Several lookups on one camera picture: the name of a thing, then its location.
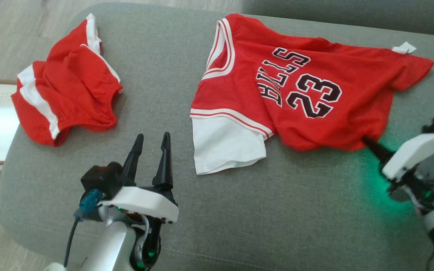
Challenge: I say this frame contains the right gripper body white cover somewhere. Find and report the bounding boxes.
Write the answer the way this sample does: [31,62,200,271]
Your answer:
[381,132,434,183]

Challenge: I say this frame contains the red shorts white stripes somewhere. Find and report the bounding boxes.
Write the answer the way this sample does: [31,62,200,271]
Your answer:
[11,13,124,147]

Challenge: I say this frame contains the large grey fabric sofa seat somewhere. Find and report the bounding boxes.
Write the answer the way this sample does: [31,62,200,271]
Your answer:
[0,2,434,271]

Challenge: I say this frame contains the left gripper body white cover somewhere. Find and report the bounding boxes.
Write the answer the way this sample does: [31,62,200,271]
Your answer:
[99,185,180,224]

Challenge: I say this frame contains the small grey sofa cushion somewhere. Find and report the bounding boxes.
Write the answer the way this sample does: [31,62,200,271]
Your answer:
[241,0,434,39]

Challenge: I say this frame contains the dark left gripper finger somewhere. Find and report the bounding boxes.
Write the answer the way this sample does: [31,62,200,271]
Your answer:
[122,133,144,187]
[151,131,174,191]

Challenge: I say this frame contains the red basketball jersey white sleeves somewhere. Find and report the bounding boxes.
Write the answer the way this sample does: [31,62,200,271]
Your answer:
[189,13,434,176]

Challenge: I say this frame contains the blue connector black cable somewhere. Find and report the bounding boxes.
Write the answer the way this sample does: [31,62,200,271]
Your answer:
[63,189,103,268]

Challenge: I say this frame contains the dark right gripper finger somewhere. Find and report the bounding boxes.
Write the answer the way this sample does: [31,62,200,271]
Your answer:
[362,136,395,163]

